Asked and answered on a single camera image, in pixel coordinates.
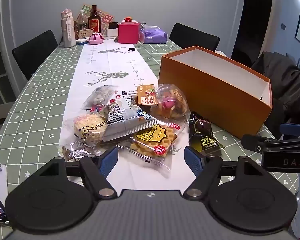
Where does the pink gift box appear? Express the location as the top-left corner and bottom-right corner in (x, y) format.
(118, 22), (141, 44)

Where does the puffed rice cracker packet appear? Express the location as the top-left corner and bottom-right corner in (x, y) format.
(62, 112), (109, 147)

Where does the small clear candy packet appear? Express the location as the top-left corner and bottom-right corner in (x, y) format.
(56, 140), (103, 163)

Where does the white stick snack packet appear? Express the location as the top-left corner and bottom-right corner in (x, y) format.
(114, 89), (140, 105)

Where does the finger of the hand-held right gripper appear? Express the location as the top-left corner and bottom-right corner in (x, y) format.
(241, 134), (300, 153)
(279, 123), (300, 137)

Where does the grey white snack packet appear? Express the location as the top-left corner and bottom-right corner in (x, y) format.
(101, 99), (158, 142)

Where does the dark jacket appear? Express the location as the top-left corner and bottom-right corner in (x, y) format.
(251, 51), (300, 140)

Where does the clear packet of round nuts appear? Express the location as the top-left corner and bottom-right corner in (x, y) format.
(82, 85), (119, 112)

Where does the purple tissue pack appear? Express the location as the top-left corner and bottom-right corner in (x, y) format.
(140, 25), (168, 44)

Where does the green checkered tablecloth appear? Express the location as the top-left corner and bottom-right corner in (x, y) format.
(0, 39), (298, 202)

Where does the white deer print table runner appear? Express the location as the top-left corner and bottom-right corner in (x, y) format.
(57, 41), (198, 191)

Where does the red snack packet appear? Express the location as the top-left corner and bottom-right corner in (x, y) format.
(90, 104), (108, 113)

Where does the white pink water bottle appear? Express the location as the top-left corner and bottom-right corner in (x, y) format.
(61, 8), (77, 48)

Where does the small wooden radio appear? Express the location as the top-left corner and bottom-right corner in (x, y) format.
(78, 29), (95, 40)

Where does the dried fruit packet orange label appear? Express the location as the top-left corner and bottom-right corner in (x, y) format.
(150, 84), (189, 119)

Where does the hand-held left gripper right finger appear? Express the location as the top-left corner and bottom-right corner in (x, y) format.
(183, 146), (269, 198)

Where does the tan dotted game board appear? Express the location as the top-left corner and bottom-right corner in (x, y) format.
(97, 9), (115, 35)

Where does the black chair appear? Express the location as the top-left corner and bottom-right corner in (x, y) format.
(169, 23), (220, 52)
(12, 30), (58, 80)

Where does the pink round container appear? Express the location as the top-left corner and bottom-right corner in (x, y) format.
(89, 32), (105, 45)

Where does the dark liquor bottle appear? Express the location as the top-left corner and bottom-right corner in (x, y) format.
(88, 4), (102, 33)

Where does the yellow waffle packet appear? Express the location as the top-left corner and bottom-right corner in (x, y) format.
(116, 122), (185, 178)

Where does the black snack packet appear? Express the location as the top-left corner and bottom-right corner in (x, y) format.
(188, 111), (224, 155)

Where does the orange cardboard box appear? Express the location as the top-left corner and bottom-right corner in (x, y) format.
(158, 46), (273, 140)

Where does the orange fruit snack packet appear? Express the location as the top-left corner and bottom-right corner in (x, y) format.
(137, 84), (157, 108)

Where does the green dotted game board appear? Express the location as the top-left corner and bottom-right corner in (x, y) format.
(77, 4), (92, 22)

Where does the clear plastic bottle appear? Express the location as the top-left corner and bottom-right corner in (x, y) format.
(77, 10), (89, 32)

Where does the white jar with black lid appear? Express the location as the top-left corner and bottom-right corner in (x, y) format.
(107, 22), (119, 37)

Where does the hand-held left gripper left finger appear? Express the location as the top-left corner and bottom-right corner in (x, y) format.
(27, 146), (119, 198)

